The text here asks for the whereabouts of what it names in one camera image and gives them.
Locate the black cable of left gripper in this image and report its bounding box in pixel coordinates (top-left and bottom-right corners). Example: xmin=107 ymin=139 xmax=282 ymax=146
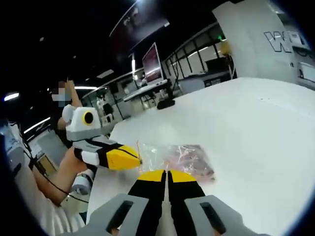
xmin=23 ymin=142 xmax=89 ymax=205

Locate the clear resealable bag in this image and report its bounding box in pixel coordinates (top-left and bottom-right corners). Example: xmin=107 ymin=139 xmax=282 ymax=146
xmin=136 ymin=140 xmax=217 ymax=184

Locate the person's left hand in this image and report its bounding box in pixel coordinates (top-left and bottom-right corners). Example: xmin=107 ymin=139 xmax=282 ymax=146
xmin=69 ymin=147 xmax=98 ymax=173

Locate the grey lettered partition panel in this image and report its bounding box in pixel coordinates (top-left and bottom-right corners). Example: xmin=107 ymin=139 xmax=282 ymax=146
xmin=212 ymin=0 xmax=315 ymax=85

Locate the hanging dark display screen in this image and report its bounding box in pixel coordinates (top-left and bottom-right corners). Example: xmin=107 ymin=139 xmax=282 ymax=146
xmin=109 ymin=0 xmax=171 ymax=48

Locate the person's white shirt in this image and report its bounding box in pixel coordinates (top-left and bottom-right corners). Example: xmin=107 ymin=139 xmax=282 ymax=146
xmin=13 ymin=162 xmax=87 ymax=236

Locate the glass office partition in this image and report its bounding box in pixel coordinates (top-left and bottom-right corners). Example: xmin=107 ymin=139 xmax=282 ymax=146
xmin=163 ymin=21 xmax=237 ymax=82

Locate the white grey object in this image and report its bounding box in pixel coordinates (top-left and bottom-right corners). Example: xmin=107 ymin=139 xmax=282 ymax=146
xmin=70 ymin=169 xmax=96 ymax=197

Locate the person's right hand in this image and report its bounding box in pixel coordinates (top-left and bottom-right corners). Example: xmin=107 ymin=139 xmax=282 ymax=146
xmin=157 ymin=200 xmax=178 ymax=236

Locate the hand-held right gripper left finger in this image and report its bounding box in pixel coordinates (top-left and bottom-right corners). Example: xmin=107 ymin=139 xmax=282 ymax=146
xmin=86 ymin=169 xmax=166 ymax=236

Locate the computer monitor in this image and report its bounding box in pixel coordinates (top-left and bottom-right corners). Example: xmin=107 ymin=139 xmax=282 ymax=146
xmin=142 ymin=42 xmax=165 ymax=86

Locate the yellow round object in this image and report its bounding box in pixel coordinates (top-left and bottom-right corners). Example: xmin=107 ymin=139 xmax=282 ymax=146
xmin=219 ymin=40 xmax=232 ymax=57

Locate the background desk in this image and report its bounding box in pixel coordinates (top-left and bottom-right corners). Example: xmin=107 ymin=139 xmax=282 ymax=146
xmin=122 ymin=79 xmax=173 ymax=109

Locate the small black object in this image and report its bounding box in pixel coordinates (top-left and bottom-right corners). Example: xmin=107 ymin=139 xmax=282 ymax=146
xmin=157 ymin=99 xmax=176 ymax=110

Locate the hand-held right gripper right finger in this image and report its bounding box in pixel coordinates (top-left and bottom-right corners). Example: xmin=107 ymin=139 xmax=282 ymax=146
xmin=167 ymin=169 xmax=249 ymax=236

